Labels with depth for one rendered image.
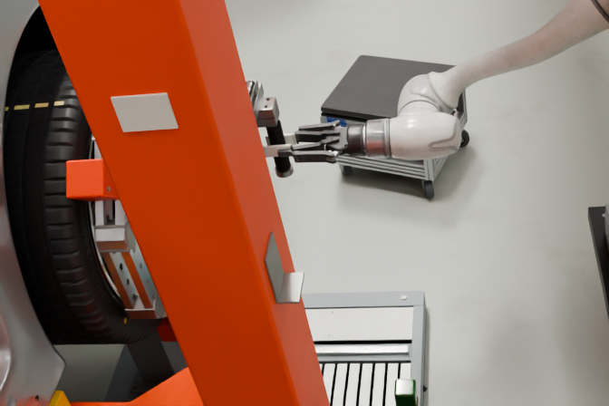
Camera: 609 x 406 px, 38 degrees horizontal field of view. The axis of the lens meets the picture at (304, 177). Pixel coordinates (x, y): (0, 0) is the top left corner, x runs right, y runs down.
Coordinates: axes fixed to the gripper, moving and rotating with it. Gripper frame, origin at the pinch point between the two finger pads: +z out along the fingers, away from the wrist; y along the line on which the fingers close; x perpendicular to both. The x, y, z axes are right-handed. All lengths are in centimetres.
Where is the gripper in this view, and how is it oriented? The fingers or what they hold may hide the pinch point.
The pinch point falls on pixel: (278, 145)
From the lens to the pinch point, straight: 202.7
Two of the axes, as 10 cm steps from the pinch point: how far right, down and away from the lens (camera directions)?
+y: 1.3, -6.5, 7.5
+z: -9.8, 0.5, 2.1
